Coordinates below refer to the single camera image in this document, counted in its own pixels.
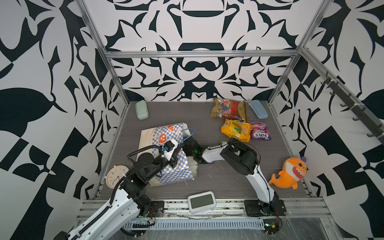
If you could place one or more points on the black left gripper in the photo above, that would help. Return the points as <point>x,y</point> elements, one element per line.
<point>171,162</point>

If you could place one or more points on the checkered paper bag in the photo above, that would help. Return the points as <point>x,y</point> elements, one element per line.
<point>186,168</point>

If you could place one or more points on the yellow snack bag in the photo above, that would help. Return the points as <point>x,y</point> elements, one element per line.
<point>239,130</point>

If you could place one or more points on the gold fruit gummy bag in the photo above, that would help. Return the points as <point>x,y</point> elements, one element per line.
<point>229,109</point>

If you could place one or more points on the purple candy bag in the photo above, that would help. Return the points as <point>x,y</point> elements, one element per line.
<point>259,131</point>

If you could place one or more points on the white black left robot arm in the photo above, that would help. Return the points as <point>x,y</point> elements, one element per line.
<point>128,199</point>

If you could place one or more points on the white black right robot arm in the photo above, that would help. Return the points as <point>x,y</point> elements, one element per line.
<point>245,160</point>

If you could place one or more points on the white digital timer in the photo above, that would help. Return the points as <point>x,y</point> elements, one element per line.
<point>201,202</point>

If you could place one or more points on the light blue case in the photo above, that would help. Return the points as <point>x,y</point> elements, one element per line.
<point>258,109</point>

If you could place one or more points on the orange shark plush toy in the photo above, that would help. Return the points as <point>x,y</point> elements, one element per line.
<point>294,170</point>

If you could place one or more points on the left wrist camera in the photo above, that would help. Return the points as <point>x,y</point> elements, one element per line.
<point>169,148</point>

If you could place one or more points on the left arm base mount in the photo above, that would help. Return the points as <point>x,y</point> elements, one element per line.
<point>149,208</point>

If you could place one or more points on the white slotted cable duct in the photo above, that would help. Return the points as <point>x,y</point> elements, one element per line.
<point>196,224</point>

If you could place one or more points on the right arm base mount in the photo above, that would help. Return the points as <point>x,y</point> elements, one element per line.
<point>257,208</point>

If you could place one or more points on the aluminium cage frame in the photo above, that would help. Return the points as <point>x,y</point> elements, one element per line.
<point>267,50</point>

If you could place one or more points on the black wall hook rail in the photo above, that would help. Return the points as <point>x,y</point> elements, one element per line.
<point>350,102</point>

